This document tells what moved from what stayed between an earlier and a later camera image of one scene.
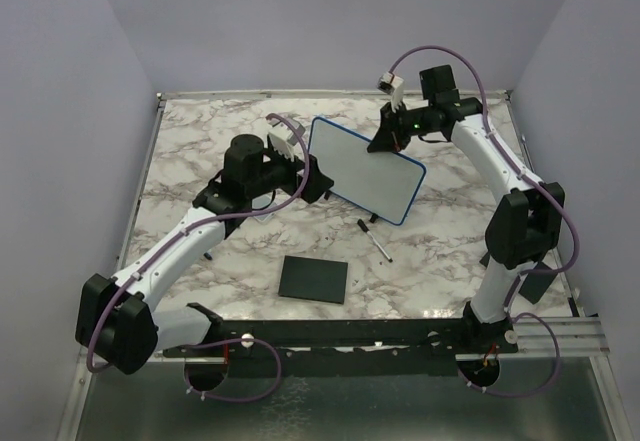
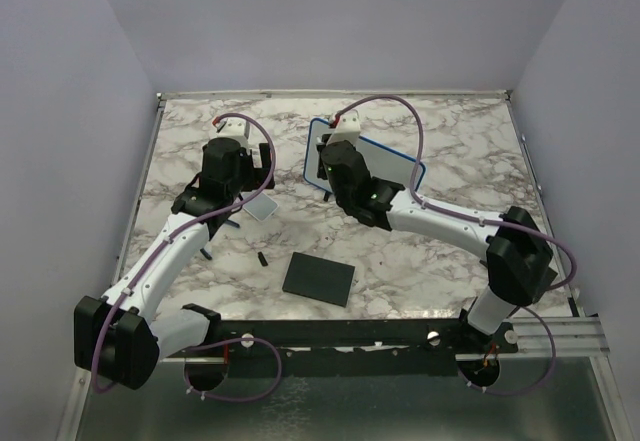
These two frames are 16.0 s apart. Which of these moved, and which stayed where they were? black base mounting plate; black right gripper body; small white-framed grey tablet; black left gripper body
Moved: black right gripper body; black left gripper body
Stayed: small white-framed grey tablet; black base mounting plate
